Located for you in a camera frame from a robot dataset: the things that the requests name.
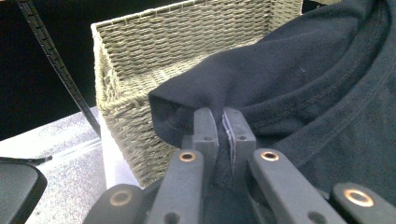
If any green woven basket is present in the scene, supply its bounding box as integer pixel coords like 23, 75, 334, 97
91, 0, 304, 189

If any black sleeveless top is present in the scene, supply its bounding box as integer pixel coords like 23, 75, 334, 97
148, 0, 396, 224

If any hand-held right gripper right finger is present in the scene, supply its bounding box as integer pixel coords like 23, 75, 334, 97
222, 107, 257, 175

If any black metal stand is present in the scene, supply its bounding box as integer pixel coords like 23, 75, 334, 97
17, 0, 103, 138

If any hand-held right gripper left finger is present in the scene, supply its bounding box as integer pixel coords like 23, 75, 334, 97
181, 106, 220, 185

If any left black curtain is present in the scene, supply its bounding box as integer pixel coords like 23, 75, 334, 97
0, 0, 188, 142

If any black rounded object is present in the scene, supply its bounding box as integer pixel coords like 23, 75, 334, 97
0, 156, 53, 224

